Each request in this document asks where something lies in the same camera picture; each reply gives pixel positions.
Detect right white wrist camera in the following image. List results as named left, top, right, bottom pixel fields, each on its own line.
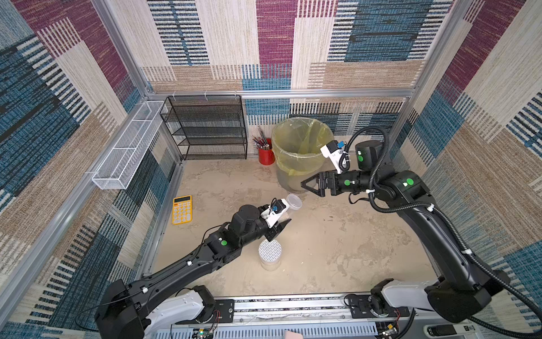
left=320, top=140, right=350, bottom=174

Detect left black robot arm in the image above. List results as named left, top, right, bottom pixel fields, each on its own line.
left=94, top=205, right=291, bottom=338

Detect red pen holder cup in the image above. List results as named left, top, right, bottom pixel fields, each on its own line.
left=258, top=138, right=275, bottom=166

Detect jar with patterned white lid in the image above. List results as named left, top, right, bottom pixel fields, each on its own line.
left=258, top=240, right=282, bottom=271

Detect black wire mesh shelf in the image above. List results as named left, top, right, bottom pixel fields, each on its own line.
left=161, top=95, right=248, bottom=161

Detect pens in red cup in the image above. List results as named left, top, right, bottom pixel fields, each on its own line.
left=252, top=126, right=272, bottom=151

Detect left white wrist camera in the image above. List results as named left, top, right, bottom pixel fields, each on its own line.
left=261, top=199, right=290, bottom=228

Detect white wire mesh basket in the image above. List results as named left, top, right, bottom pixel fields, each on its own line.
left=92, top=101, right=165, bottom=190

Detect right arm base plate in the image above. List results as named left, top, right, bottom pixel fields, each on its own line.
left=343, top=294, right=411, bottom=319

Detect small jar with rice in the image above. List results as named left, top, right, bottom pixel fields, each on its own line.
left=285, top=194, right=303, bottom=211

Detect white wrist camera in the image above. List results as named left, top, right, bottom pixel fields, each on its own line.
left=320, top=140, right=350, bottom=174
left=261, top=199, right=290, bottom=228

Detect yellow calculator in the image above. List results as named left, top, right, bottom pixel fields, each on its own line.
left=172, top=195, right=193, bottom=225

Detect aluminium front rail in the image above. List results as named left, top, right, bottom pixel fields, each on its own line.
left=105, top=292, right=484, bottom=339

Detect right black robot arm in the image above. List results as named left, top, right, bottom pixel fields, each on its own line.
left=301, top=127, right=541, bottom=338

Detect bin with yellow bag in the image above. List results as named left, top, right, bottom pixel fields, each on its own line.
left=272, top=117, right=334, bottom=193

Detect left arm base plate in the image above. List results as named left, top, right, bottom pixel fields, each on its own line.
left=175, top=299, right=235, bottom=325

